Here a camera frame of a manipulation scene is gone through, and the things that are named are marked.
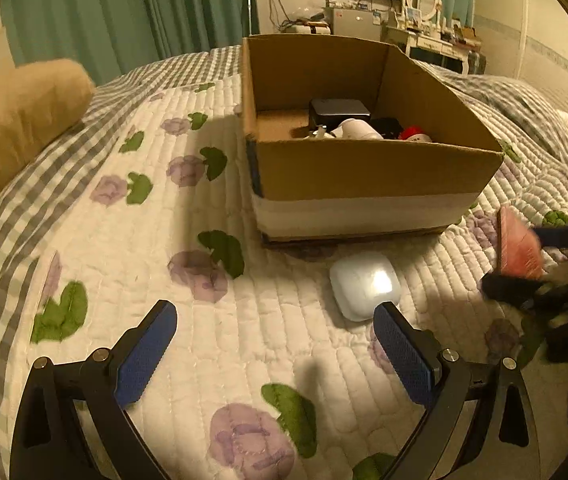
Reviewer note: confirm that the black bottle with label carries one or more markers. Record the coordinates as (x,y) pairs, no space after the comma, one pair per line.
(388,127)

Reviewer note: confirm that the white louvered wardrobe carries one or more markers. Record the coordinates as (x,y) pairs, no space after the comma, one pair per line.
(526,40)

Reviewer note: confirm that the red white small object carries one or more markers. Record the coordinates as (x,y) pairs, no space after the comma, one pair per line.
(414,134)

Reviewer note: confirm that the beige pillow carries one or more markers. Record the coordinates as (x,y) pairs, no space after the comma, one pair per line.
(38,103)

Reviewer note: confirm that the white earbuds case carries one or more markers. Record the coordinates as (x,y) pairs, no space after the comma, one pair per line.
(363,281)

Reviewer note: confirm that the open cardboard box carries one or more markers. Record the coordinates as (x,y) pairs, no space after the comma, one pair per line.
(307,189)

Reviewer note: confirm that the white faucet filter device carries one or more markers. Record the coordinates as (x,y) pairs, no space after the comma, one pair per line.
(348,129)

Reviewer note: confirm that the white dressing table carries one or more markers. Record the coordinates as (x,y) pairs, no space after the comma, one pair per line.
(424,48)

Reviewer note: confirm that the grey checkered bedsheet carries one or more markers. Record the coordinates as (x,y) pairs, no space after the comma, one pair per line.
(64,169)

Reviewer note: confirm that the silver power bank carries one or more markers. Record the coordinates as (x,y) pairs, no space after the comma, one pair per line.
(330,113)

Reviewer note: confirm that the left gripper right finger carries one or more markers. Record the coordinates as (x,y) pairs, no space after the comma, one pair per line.
(501,441)

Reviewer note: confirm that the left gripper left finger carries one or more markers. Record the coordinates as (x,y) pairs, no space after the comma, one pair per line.
(48,441)

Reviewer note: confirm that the white floral quilted mat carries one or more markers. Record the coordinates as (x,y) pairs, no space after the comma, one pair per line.
(264,284)

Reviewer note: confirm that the grey mini fridge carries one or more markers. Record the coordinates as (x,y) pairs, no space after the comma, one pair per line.
(362,24)

